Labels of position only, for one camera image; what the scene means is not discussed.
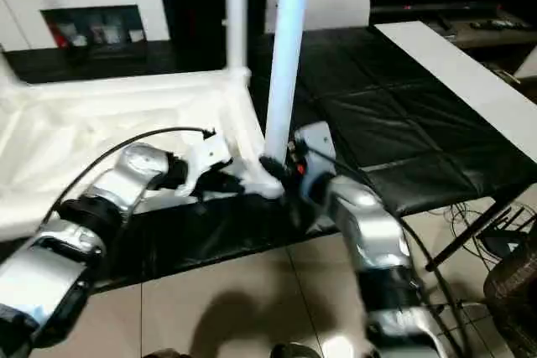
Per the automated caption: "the white table leg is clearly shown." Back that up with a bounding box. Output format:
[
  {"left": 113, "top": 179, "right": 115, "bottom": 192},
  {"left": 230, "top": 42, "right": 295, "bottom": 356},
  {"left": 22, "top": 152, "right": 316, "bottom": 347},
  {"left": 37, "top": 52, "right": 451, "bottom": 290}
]
[
  {"left": 262, "top": 0, "right": 314, "bottom": 164},
  {"left": 0, "top": 49, "right": 22, "bottom": 86},
  {"left": 224, "top": 0, "right": 253, "bottom": 78}
]

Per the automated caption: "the white plastic table top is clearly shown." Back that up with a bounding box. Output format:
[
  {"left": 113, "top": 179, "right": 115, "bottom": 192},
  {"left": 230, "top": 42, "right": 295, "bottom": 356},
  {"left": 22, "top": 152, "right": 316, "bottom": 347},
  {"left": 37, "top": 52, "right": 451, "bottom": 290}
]
[{"left": 0, "top": 66, "right": 286, "bottom": 244}]

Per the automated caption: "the dark robot left foot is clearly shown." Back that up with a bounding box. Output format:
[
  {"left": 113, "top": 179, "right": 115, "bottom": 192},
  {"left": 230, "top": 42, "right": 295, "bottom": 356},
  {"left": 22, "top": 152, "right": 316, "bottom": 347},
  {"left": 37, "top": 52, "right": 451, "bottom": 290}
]
[{"left": 146, "top": 348, "right": 190, "bottom": 358}]

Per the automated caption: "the dark robot foot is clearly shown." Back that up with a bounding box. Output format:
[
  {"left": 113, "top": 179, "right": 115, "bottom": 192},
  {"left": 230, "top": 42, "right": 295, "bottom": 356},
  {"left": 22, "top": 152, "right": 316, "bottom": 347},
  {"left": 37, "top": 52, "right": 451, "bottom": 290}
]
[
  {"left": 271, "top": 343, "right": 322, "bottom": 358},
  {"left": 146, "top": 348, "right": 190, "bottom": 358}
]

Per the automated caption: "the black cabinet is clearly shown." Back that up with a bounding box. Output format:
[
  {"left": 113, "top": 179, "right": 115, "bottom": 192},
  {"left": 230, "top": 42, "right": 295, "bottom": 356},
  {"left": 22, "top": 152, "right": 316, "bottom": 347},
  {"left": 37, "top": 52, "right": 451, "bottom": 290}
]
[{"left": 154, "top": 0, "right": 282, "bottom": 74}]

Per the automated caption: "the dark robot right foot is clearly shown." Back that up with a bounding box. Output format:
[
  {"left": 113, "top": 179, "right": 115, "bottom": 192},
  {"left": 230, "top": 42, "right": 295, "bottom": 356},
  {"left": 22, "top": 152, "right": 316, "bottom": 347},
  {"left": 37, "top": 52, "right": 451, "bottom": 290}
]
[{"left": 271, "top": 343, "right": 322, "bottom": 358}]

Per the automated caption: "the black tripod leg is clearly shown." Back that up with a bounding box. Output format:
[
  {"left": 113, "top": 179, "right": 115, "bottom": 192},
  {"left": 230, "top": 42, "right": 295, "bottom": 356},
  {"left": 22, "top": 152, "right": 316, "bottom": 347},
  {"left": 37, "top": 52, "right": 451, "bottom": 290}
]
[{"left": 425, "top": 198, "right": 525, "bottom": 271}]

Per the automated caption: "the red packet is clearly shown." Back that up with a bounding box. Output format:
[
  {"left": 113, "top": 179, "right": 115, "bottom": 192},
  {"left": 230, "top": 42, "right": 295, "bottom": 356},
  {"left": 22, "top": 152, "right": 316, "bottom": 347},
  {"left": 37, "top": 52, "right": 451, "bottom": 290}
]
[{"left": 48, "top": 22, "right": 63, "bottom": 48}]

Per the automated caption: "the dark grey floor device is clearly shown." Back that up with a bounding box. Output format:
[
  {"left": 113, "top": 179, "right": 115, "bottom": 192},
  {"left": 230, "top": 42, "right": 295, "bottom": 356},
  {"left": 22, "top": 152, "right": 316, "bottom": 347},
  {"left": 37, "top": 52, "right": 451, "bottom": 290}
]
[{"left": 480, "top": 231, "right": 524, "bottom": 258}]

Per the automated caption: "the black remote control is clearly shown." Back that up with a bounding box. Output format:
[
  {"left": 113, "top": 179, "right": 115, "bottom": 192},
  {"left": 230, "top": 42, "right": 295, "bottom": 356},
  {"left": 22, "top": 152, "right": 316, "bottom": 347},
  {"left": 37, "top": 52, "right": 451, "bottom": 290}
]
[{"left": 469, "top": 19, "right": 528, "bottom": 30}]

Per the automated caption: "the brown woven basket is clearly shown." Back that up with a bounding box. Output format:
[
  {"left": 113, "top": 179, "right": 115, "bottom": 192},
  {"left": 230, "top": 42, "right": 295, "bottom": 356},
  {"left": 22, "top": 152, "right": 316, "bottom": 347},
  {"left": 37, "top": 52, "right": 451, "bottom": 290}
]
[{"left": 484, "top": 244, "right": 537, "bottom": 358}]

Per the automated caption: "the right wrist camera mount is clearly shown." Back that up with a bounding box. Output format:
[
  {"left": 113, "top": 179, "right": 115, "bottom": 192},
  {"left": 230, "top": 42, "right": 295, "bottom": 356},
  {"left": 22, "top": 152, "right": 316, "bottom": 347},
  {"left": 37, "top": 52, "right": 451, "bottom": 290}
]
[{"left": 293, "top": 121, "right": 336, "bottom": 191}]

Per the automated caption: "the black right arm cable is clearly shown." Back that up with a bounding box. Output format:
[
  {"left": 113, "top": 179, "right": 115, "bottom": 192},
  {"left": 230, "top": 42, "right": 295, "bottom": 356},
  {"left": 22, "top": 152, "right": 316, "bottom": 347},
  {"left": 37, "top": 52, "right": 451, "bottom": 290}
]
[{"left": 310, "top": 146, "right": 467, "bottom": 358}]

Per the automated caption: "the grey metal floor bracket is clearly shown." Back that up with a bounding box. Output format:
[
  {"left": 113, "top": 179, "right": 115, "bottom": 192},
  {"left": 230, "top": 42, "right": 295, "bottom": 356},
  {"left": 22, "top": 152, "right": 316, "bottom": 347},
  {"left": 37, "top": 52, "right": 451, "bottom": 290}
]
[{"left": 435, "top": 298, "right": 487, "bottom": 311}]

